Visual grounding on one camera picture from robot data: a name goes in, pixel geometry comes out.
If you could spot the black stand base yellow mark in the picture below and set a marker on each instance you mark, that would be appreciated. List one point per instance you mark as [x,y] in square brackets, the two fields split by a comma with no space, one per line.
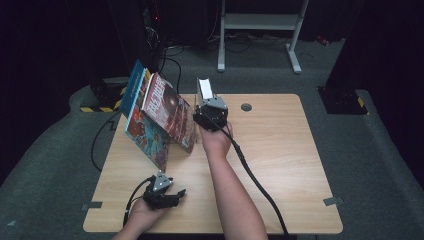
[343,103]

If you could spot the grey tape piece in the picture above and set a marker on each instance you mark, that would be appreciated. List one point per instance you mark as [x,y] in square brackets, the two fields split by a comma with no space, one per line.
[333,201]
[92,206]

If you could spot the dark blue picture book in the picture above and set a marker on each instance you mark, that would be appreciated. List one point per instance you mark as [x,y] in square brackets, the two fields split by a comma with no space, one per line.
[131,86]

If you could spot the light blue picture book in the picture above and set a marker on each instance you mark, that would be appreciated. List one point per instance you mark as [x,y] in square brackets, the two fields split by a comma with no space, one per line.
[148,138]

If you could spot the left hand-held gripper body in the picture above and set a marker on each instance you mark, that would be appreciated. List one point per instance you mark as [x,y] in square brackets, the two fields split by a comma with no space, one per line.
[156,198]

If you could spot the clear acrylic book rack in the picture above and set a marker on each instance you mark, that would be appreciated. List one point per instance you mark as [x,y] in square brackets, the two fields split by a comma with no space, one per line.
[197,138]

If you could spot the white paper scrap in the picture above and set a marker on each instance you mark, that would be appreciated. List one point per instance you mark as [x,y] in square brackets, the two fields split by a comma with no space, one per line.
[169,86]

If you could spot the person's left hand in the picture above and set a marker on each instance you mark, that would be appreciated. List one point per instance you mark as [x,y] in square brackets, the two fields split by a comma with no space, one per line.
[146,216]

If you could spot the person's right hand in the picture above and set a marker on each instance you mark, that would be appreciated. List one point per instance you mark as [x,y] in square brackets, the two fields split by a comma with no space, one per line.
[216,141]

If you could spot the small grey floor scrap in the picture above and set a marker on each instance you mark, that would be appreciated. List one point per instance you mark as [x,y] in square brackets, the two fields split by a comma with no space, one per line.
[11,223]

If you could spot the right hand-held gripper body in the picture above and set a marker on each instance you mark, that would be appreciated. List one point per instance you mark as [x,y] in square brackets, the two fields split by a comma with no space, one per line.
[210,116]

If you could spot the white metal stand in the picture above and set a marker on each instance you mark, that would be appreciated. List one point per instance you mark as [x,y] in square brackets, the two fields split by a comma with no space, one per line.
[260,21]

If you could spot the dark glossy magazine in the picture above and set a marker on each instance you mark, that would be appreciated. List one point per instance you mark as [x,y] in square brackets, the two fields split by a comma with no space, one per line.
[170,110]

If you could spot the small red object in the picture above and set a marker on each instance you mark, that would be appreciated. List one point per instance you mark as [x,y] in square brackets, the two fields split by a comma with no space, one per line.
[323,40]

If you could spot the black yellow striped stand base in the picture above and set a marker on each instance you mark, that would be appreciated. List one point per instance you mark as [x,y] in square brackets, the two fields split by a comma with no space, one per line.
[106,96]

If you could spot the dark computer tower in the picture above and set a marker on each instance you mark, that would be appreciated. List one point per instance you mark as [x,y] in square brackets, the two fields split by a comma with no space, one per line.
[150,33]

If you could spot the white book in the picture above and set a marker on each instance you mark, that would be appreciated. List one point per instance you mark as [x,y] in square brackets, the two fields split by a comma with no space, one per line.
[206,88]

